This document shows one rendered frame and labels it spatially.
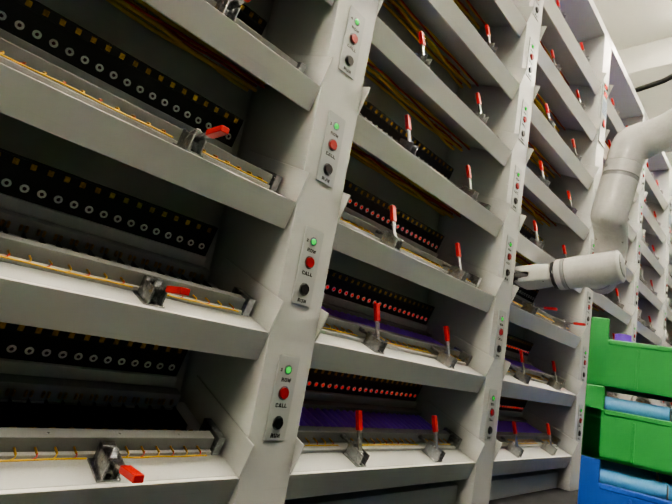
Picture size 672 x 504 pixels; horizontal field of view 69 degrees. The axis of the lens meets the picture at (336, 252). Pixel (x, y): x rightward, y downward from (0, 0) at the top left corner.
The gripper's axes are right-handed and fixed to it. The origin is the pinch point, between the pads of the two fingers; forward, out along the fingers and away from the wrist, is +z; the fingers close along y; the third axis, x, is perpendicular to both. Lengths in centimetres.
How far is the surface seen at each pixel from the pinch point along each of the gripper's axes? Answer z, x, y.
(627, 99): -22, -113, -103
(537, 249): -8.7, -10.4, -6.0
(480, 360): -1.5, 24.7, 18.3
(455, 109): -12, -28, 47
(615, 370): -44, 33, 69
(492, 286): -5.5, 6.2, 18.3
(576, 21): -19, -114, -38
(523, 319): -4.6, 10.8, -2.7
